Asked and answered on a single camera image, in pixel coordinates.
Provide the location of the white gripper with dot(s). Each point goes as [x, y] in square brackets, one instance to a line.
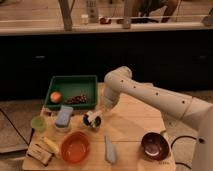
[110, 99]

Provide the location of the white handled dish brush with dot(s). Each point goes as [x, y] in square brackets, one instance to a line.
[92, 115]

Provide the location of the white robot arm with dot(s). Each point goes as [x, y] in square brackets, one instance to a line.
[194, 112]

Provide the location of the small metal cup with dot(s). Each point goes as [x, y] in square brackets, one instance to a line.
[94, 124]

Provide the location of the green plastic cup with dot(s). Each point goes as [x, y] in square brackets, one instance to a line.
[38, 123]

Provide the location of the dark grape bunch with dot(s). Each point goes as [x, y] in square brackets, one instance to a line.
[76, 99]

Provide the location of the green plastic bin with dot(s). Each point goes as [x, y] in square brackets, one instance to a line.
[72, 86]

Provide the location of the red yellow apple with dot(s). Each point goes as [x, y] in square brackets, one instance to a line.
[55, 97]

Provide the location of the orange plastic bowl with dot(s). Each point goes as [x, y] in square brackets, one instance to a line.
[75, 148]

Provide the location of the dark purple bowl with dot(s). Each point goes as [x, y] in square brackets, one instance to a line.
[154, 146]

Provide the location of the yellow banana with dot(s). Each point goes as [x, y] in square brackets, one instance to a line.
[52, 145]

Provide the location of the red object on shelf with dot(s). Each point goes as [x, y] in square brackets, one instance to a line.
[105, 21]

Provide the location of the white jar on shelf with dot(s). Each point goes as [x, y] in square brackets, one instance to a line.
[85, 19]

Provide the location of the wooden block holder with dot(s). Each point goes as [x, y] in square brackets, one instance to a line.
[40, 154]

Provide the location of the person sitting in background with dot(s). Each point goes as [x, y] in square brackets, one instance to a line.
[143, 8]

